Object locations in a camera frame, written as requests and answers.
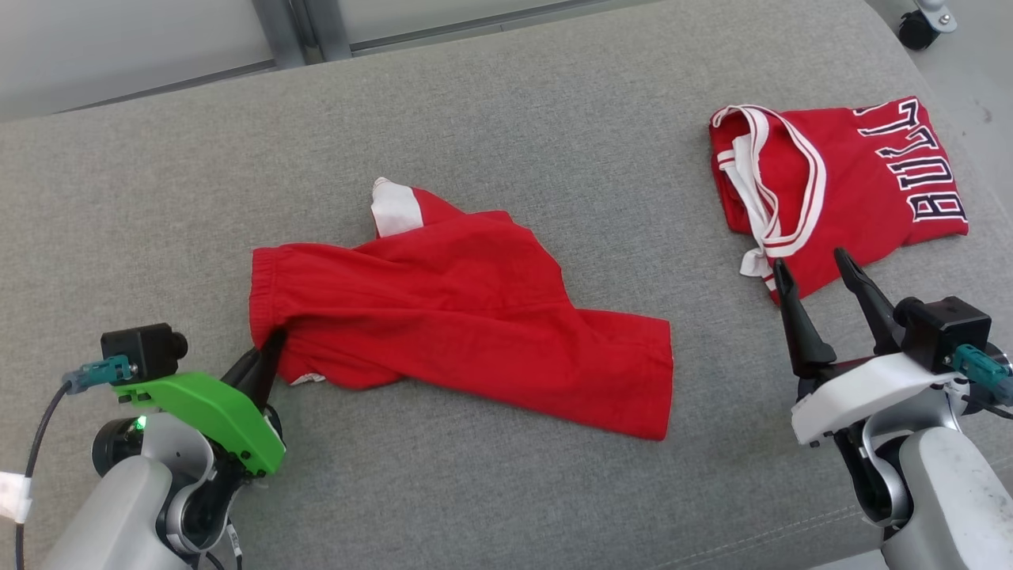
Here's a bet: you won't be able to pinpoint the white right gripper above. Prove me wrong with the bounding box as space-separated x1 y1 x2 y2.
772 246 963 447

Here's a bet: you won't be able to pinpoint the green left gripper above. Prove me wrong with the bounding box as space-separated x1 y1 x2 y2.
111 329 288 477

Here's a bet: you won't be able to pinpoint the red Bulls basketball jersey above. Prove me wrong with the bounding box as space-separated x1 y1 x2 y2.
710 95 970 306

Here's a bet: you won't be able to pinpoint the red shorts with white stripes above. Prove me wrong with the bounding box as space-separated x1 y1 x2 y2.
249 177 674 442

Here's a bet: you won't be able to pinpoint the black caster wheel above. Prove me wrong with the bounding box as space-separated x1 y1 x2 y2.
897 0 959 51

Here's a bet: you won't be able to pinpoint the black right camera cable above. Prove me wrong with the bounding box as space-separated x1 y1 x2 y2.
952 344 1013 420

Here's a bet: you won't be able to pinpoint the black camera cable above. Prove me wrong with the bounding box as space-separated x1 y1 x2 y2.
13 355 133 570
952 344 1013 420

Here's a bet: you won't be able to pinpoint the black left camera cable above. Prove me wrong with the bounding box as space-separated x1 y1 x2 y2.
13 355 133 570

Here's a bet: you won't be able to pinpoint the thin black left gripper cable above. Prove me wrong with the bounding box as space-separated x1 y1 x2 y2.
203 518 247 570

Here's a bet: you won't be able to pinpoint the white tape cable label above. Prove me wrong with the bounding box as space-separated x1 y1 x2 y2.
0 471 34 524

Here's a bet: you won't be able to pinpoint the grey partition post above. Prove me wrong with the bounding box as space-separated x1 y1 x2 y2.
252 0 306 70
289 0 354 64

